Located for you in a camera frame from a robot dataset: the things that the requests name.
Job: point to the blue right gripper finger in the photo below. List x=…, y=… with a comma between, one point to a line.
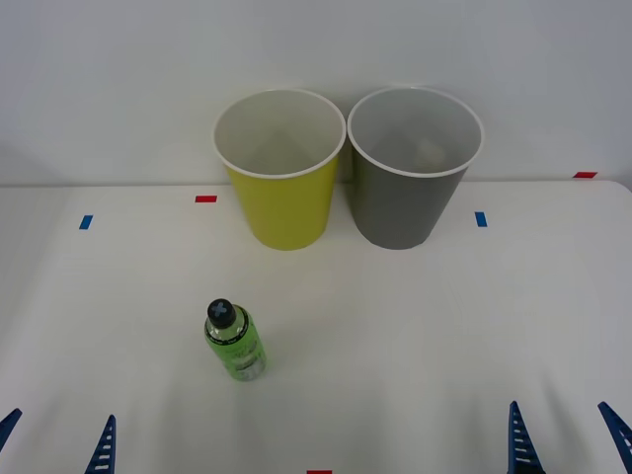
x=522, y=451
x=621, y=427

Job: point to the yellow-green plastic bin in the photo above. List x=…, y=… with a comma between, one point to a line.
x=286, y=207

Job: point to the green plastic bottle black cap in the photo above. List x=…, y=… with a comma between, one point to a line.
x=236, y=348

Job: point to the grey plastic bin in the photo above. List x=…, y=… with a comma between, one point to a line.
x=400, y=207

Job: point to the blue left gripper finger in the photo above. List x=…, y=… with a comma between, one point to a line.
x=102, y=451
x=7, y=423

